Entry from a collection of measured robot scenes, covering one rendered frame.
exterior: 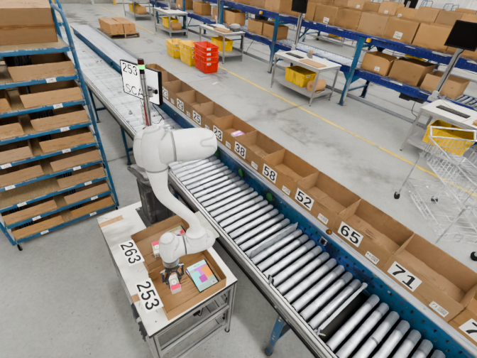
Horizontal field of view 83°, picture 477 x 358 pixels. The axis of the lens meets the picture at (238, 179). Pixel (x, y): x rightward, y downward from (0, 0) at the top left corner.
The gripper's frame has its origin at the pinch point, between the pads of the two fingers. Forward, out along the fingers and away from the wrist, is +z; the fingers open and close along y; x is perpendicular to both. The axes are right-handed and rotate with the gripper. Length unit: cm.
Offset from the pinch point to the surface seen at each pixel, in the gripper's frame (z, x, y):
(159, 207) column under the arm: -9, 55, 7
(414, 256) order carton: -9, -55, 146
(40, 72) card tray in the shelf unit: -78, 153, -46
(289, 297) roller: 5, -36, 60
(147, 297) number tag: -6.0, -6.9, -16.0
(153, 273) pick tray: -1.6, 9.1, -9.5
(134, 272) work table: 5.2, 19.5, -19.6
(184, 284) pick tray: 4.0, -2.1, 5.5
